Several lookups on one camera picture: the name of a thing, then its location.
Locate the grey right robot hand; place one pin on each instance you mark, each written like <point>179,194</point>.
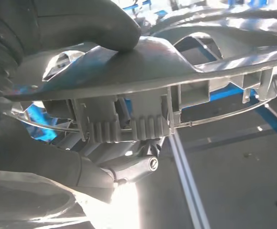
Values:
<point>33,164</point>

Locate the pale metal bar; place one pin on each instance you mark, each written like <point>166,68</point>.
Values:
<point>188,189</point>

